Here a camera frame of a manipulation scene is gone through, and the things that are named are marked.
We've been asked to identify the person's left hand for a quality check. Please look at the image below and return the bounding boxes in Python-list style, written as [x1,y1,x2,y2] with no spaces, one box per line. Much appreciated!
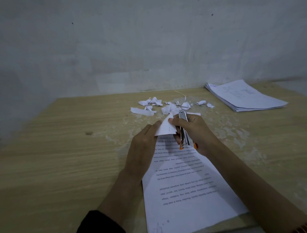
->
[123,120,163,181]

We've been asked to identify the person's right hand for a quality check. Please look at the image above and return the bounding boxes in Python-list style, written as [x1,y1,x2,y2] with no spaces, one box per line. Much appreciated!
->
[168,114,219,158]

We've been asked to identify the silver stapler with orange trim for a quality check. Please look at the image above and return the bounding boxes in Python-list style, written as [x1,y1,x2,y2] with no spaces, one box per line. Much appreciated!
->
[178,110,198,151]

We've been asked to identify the printed white paper sheets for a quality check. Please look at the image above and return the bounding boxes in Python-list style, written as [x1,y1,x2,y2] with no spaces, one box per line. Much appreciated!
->
[142,112,249,233]

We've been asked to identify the person's right forearm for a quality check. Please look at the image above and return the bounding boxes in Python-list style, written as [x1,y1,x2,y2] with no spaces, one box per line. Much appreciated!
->
[204,141,307,233]

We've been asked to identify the person's left forearm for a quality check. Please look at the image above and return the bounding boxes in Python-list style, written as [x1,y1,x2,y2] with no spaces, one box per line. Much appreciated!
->
[97,169,145,227]

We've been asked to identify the pile of torn paper scraps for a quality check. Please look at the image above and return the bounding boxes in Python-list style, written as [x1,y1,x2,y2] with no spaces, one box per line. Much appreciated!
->
[130,97,215,117]

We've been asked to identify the stack of white paper sheets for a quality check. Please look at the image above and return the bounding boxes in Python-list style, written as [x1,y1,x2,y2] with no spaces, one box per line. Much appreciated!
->
[205,79,289,112]

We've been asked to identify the black sleeve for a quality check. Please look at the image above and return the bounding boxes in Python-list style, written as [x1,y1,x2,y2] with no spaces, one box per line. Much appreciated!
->
[76,210,126,233]

